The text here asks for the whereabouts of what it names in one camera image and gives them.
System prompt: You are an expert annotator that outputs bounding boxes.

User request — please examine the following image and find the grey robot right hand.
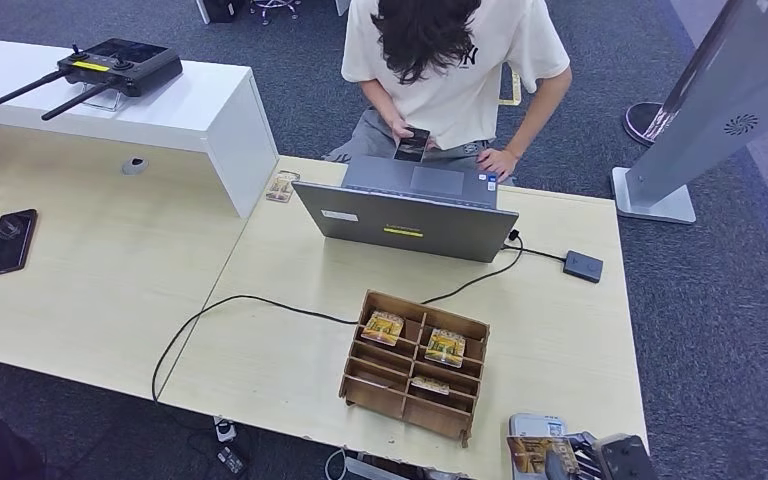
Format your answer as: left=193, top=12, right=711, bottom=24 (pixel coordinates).
left=544, top=431, right=603, bottom=480

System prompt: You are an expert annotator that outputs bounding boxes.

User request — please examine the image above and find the person's left hand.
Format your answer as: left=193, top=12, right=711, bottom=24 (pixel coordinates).
left=476, top=146, right=521, bottom=183

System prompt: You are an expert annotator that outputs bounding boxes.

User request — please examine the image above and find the person's right hand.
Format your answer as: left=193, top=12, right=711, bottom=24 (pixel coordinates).
left=387, top=115, right=425, bottom=144

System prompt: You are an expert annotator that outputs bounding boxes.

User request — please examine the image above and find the black phone with glossy screen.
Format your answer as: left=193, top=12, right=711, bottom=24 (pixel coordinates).
left=393, top=127, right=432, bottom=164

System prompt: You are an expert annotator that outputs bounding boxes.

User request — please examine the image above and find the yellow ID card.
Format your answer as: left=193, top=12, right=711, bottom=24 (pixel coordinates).
left=506, top=435, right=581, bottom=480

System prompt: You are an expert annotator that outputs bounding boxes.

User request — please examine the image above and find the person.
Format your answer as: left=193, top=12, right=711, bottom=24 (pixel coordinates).
left=322, top=0, right=574, bottom=187

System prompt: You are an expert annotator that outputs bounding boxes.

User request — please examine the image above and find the black card reader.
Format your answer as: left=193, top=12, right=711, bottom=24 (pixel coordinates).
left=562, top=250, right=605, bottom=285

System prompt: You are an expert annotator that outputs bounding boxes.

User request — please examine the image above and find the brown wooden card organizer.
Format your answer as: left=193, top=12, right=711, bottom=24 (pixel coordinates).
left=338, top=290, right=491, bottom=448

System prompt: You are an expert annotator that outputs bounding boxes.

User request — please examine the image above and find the pale device with QR label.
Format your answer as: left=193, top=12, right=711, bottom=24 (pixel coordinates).
left=508, top=413, right=567, bottom=440

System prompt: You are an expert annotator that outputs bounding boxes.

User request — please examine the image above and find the grey laptop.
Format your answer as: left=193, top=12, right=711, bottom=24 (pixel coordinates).
left=291, top=154, right=520, bottom=264

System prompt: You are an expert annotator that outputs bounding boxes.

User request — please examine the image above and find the round dark stand base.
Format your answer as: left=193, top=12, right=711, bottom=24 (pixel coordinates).
left=624, top=100, right=670, bottom=147

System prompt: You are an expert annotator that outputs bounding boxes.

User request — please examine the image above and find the office chair base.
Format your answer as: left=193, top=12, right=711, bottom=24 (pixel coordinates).
left=249, top=0, right=304, bottom=26

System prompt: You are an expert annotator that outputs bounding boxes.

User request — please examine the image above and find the black box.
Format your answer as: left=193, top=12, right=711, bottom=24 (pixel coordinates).
left=196, top=0, right=243, bottom=25

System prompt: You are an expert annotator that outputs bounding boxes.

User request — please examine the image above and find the white desk shelf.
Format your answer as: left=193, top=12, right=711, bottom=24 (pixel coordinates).
left=0, top=36, right=281, bottom=220

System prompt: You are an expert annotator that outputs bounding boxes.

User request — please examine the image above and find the grey kiosk stand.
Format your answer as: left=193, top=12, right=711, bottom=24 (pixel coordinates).
left=611, top=0, right=768, bottom=225

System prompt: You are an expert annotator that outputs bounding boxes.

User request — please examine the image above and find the black remote controller with antennas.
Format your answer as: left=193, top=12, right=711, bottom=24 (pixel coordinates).
left=0, top=37, right=184, bottom=123

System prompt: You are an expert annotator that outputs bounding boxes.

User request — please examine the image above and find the clear controller stand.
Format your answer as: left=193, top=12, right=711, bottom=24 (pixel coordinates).
left=81, top=89, right=125, bottom=113

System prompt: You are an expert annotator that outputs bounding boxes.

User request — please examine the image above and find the black smartphone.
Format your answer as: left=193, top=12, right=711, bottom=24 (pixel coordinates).
left=0, top=208, right=39, bottom=278

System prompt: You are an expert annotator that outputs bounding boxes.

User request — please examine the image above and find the thin black reader cable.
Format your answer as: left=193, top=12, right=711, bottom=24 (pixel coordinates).
left=501, top=243, right=567, bottom=261

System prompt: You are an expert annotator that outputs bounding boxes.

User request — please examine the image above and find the long black power cable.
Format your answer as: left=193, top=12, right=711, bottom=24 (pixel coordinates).
left=150, top=229, right=526, bottom=404

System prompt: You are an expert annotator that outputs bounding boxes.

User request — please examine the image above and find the white cable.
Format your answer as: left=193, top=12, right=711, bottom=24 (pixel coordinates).
left=323, top=447, right=349, bottom=480

